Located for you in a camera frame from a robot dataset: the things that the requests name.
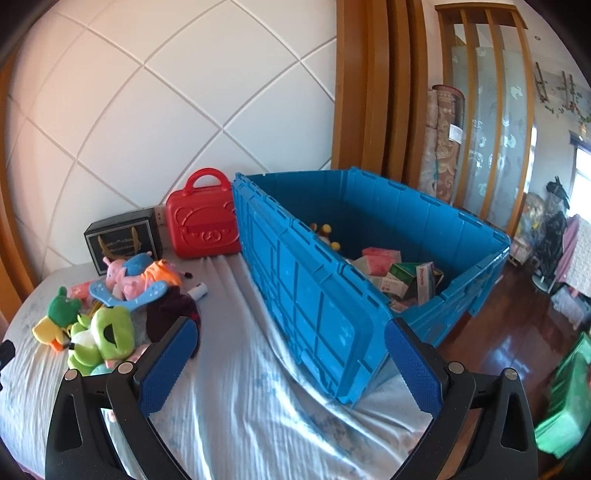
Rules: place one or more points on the dark maroon pouch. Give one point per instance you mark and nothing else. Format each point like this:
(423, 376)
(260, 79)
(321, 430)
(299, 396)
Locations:
(171, 311)

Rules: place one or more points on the red and white box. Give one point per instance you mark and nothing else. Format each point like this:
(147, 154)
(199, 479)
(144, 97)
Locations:
(425, 281)

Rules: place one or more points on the brown giraffe plush toy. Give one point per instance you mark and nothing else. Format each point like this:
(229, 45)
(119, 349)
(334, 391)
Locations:
(325, 233)

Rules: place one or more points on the blue plastic storage crate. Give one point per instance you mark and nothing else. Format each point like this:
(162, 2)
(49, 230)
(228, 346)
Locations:
(314, 295)

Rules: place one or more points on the green cardboard box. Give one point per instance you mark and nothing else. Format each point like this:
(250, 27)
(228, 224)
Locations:
(401, 279)

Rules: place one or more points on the green frog plush white belly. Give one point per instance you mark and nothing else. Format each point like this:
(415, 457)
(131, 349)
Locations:
(83, 346)

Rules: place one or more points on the black garment on stand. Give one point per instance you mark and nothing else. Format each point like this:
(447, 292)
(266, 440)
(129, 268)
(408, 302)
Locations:
(554, 230)

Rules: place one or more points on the green plush toy black mouth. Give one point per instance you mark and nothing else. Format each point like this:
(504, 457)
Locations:
(117, 330)

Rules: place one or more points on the yellow duck plush green hood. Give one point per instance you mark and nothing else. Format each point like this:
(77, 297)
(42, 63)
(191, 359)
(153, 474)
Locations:
(48, 328)

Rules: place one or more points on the teal plush toy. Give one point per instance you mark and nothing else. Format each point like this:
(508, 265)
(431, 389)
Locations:
(100, 369)

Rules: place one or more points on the blue slingshot toy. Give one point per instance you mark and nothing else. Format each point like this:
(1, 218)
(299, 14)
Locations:
(115, 295)

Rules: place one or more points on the vine wall decoration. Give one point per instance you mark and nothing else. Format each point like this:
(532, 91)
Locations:
(561, 92)

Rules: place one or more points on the pale patterned rolled carpet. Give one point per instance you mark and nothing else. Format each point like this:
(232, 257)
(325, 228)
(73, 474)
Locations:
(427, 147)

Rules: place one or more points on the red toy carry case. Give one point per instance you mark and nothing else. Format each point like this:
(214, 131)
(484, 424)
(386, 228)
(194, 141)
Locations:
(203, 226)

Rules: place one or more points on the window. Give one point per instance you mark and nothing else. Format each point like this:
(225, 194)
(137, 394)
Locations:
(582, 175)

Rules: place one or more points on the black gift box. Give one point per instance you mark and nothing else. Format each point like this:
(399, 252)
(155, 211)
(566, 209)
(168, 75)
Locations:
(120, 240)

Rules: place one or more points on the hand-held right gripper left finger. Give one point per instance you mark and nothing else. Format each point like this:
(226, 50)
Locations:
(168, 364)

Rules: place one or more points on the wooden door frame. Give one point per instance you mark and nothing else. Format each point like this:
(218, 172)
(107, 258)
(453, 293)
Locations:
(369, 92)

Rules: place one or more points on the frosted glass slatted partition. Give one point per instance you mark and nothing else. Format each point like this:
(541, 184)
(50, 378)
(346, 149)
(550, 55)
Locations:
(489, 115)

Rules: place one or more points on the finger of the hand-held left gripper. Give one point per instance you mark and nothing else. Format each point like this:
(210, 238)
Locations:
(5, 355)

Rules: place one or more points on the floral cloth on rack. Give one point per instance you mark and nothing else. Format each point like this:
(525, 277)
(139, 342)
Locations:
(579, 263)

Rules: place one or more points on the pink floral tissue pack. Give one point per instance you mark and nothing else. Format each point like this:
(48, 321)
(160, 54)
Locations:
(81, 290)

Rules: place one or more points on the pink pig plush blue body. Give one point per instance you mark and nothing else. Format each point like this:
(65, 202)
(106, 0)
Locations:
(136, 264)

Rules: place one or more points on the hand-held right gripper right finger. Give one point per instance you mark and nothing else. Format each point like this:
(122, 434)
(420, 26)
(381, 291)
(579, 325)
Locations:
(413, 369)

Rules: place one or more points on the pale striped bed sheet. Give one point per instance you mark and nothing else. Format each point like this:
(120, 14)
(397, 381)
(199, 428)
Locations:
(231, 392)

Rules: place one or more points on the brown patterned rolled carpet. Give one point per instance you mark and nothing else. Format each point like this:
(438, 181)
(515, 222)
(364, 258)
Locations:
(450, 138)

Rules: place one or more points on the small white tube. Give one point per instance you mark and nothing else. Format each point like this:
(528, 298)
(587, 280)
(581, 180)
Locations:
(197, 290)

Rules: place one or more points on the pink pig plush orange dress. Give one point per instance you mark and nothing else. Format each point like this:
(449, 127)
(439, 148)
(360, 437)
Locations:
(161, 273)

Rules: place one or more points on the green plastic bag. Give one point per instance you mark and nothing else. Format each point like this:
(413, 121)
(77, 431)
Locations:
(568, 397)

